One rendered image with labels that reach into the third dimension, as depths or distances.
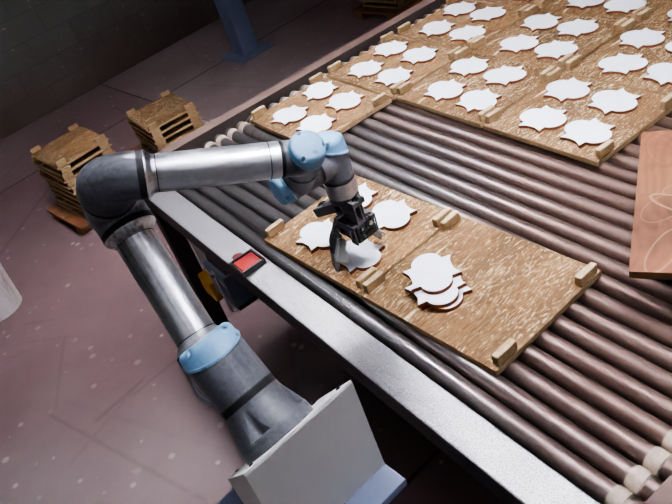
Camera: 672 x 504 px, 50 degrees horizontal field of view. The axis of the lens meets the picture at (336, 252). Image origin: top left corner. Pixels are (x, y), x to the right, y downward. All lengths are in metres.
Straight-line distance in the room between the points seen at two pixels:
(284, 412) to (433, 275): 0.54
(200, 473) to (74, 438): 0.67
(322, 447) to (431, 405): 0.27
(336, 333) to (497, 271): 0.39
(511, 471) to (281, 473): 0.40
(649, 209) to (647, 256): 0.15
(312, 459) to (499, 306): 0.54
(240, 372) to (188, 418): 1.72
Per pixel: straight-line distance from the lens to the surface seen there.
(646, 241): 1.53
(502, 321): 1.54
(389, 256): 1.77
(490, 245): 1.73
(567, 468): 1.33
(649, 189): 1.67
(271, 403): 1.26
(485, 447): 1.37
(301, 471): 1.28
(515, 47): 2.63
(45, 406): 3.47
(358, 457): 1.37
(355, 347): 1.60
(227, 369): 1.27
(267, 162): 1.41
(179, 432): 2.96
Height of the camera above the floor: 2.02
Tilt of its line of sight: 36 degrees down
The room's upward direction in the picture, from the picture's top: 20 degrees counter-clockwise
